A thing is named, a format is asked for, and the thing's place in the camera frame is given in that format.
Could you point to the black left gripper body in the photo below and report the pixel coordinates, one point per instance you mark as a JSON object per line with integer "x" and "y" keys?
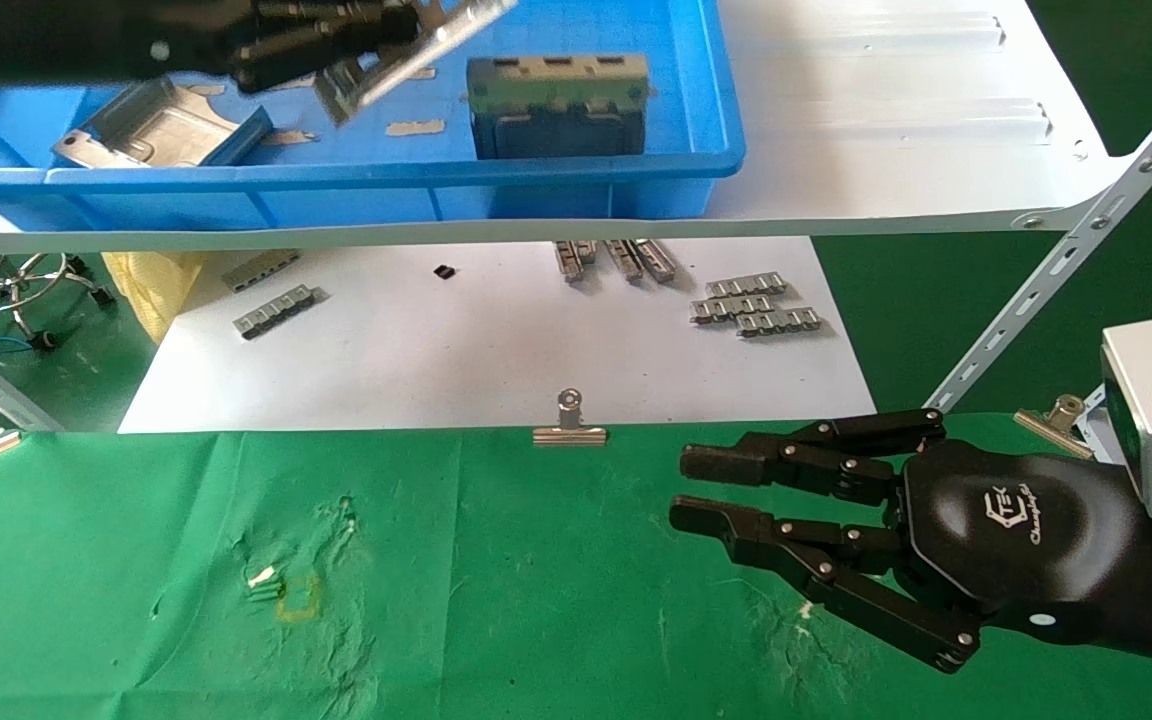
{"x": 56, "y": 40}

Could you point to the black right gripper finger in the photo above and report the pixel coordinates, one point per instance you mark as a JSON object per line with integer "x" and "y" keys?
{"x": 816, "y": 455}
{"x": 816, "y": 565}

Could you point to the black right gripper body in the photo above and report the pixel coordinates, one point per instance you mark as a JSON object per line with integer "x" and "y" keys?
{"x": 1016, "y": 540}

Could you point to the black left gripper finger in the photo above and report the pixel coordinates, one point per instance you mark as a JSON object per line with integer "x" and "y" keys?
{"x": 336, "y": 10}
{"x": 306, "y": 55}

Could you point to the silver ribbed metal part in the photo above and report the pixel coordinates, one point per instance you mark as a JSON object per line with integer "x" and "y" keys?
{"x": 568, "y": 262}
{"x": 406, "y": 55}
{"x": 276, "y": 310}
{"x": 781, "y": 322}
{"x": 624, "y": 260}
{"x": 587, "y": 250}
{"x": 731, "y": 308}
{"x": 746, "y": 285}
{"x": 656, "y": 260}

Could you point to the small grey flat piece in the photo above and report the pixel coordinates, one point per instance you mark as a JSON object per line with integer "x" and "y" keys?
{"x": 415, "y": 127}
{"x": 288, "y": 137}
{"x": 423, "y": 73}

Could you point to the brass binder clip right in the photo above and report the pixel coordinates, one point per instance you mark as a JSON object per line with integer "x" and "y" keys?
{"x": 1051, "y": 425}

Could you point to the blue plastic bin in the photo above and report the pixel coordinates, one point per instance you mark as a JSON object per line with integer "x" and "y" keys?
{"x": 336, "y": 195}

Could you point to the green black block component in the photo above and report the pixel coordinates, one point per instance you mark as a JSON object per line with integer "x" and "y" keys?
{"x": 556, "y": 110}

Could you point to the small black clip piece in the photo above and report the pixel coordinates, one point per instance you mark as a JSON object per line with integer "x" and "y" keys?
{"x": 444, "y": 271}

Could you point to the chrome stool base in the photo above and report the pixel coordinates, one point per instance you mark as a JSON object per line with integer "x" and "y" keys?
{"x": 102, "y": 296}

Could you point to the yellow cloth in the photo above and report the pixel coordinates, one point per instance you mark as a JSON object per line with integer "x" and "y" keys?
{"x": 151, "y": 290}

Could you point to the white lower shelf board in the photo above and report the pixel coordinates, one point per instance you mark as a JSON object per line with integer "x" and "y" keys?
{"x": 436, "y": 360}

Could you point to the white shelf board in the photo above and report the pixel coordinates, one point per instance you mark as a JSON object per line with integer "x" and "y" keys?
{"x": 436, "y": 360}
{"x": 886, "y": 120}

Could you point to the green table cloth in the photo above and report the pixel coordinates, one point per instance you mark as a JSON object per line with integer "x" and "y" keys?
{"x": 486, "y": 600}

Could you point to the white upper shelf board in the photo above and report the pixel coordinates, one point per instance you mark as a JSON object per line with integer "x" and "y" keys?
{"x": 886, "y": 120}

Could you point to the small white scrap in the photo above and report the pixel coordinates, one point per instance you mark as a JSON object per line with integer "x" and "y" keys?
{"x": 261, "y": 578}

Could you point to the silver metal bracket tray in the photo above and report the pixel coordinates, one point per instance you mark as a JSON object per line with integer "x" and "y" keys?
{"x": 151, "y": 125}

